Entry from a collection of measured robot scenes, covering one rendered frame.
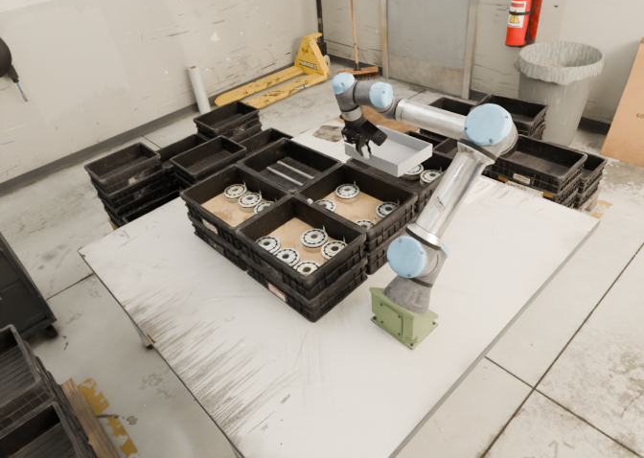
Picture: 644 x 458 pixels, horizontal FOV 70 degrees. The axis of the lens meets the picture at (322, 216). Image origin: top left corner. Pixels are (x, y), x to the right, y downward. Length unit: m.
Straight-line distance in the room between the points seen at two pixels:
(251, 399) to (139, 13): 3.89
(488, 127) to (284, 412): 0.99
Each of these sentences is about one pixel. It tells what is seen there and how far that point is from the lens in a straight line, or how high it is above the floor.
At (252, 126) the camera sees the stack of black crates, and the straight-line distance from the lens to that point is 3.48.
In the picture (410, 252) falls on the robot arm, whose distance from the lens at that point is 1.33.
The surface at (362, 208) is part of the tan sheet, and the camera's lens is 1.91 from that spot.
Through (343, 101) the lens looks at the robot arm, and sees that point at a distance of 1.57.
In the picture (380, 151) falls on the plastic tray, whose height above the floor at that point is 1.05.
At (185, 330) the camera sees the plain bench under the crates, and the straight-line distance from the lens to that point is 1.78.
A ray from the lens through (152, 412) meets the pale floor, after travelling 2.51.
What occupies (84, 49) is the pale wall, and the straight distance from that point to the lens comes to 4.67.
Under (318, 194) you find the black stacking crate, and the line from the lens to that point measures 1.96.
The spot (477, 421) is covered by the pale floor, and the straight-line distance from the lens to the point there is 2.29.
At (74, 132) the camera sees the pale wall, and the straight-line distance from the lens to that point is 4.79.
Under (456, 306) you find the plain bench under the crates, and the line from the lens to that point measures 1.71.
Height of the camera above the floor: 1.98
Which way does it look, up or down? 37 degrees down
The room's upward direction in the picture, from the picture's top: 7 degrees counter-clockwise
